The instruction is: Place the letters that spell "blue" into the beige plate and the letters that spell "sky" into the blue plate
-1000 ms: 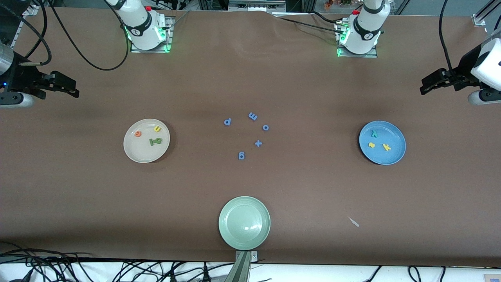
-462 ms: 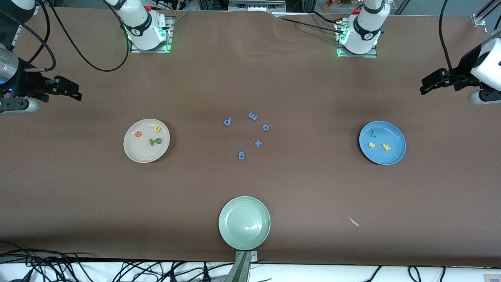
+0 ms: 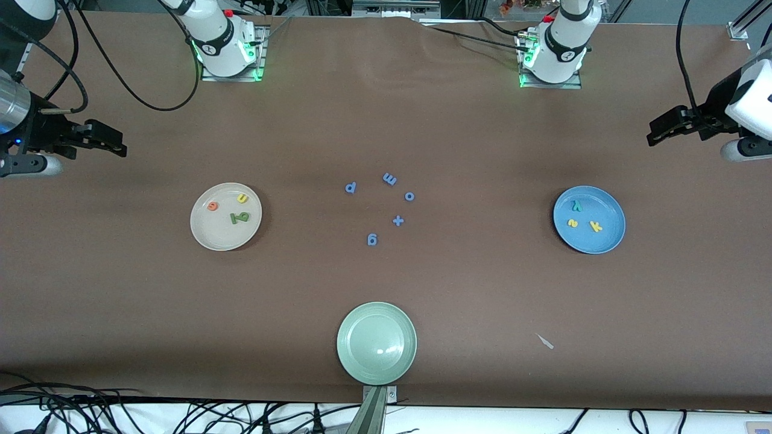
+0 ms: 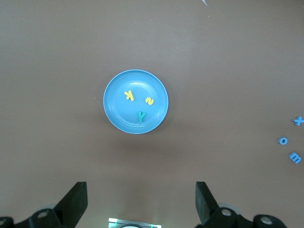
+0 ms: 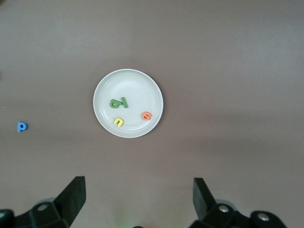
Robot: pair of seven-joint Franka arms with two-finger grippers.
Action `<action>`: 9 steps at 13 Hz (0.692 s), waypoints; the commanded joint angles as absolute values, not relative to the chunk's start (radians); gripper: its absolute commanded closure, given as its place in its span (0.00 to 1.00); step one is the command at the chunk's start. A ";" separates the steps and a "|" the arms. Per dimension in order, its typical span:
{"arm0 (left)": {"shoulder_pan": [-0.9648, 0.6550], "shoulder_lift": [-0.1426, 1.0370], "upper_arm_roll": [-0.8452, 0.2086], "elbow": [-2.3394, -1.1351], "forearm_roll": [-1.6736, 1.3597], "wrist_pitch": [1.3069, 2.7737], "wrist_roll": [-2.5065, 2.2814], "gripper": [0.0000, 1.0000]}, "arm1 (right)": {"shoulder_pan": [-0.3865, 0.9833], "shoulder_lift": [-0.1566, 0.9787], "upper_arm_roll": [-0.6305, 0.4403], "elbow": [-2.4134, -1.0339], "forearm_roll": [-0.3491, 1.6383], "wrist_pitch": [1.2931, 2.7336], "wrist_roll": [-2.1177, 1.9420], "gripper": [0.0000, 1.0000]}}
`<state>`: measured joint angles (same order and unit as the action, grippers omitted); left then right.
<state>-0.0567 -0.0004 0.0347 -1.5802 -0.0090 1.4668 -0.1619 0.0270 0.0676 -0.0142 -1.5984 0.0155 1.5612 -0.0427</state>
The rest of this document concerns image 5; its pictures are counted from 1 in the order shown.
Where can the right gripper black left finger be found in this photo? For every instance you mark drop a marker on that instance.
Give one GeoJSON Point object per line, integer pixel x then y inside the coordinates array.
{"type": "Point", "coordinates": [69, 204]}

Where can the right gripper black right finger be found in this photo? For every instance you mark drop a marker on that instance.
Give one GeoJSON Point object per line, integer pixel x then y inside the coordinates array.
{"type": "Point", "coordinates": [204, 204]}

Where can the yellow foam letter u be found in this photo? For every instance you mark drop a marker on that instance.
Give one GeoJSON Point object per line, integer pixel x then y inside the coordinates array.
{"type": "Point", "coordinates": [119, 119]}

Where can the green foam letter p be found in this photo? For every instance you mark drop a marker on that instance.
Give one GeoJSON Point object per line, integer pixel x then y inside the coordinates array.
{"type": "Point", "coordinates": [112, 106]}

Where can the orange foam letter e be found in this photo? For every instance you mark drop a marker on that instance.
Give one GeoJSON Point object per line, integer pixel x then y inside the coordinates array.
{"type": "Point", "coordinates": [143, 116]}

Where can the green foam letter l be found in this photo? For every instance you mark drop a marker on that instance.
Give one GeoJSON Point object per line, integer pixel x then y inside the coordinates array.
{"type": "Point", "coordinates": [124, 102]}

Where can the blue foam letter p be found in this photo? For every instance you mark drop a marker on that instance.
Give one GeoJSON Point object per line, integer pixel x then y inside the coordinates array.
{"type": "Point", "coordinates": [19, 127]}

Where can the beige round plate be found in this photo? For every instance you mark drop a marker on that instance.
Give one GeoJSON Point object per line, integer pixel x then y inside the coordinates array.
{"type": "Point", "coordinates": [133, 88]}

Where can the brown table cover mat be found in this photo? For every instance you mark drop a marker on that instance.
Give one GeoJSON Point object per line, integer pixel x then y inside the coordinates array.
{"type": "Point", "coordinates": [213, 71]}

